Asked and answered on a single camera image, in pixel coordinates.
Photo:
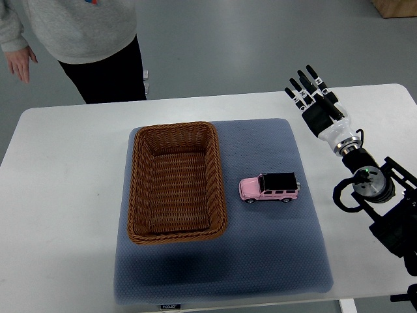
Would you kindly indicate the person in grey hoodie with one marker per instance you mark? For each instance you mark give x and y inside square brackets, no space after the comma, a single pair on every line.
[95,43]

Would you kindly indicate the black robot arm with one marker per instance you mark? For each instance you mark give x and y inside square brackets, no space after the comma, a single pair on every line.
[387,192]

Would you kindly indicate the person's bare hand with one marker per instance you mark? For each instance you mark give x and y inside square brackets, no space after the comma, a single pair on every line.
[19,63]

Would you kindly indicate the brown cardboard box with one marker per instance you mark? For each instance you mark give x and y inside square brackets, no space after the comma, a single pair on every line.
[395,8]

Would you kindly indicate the black table control panel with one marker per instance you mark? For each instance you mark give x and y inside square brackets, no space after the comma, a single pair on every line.
[170,307]

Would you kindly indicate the white table leg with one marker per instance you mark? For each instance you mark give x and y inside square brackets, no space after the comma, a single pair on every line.
[347,306]

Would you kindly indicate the brown wicker basket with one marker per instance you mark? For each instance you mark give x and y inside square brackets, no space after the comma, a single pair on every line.
[176,187]

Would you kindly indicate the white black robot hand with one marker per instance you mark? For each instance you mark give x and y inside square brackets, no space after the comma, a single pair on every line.
[338,134]

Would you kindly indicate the blue-grey textured mat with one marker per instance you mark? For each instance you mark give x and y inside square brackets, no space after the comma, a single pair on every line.
[268,248]

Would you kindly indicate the pink toy car black roof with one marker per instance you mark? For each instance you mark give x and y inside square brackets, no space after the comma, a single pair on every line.
[269,187]

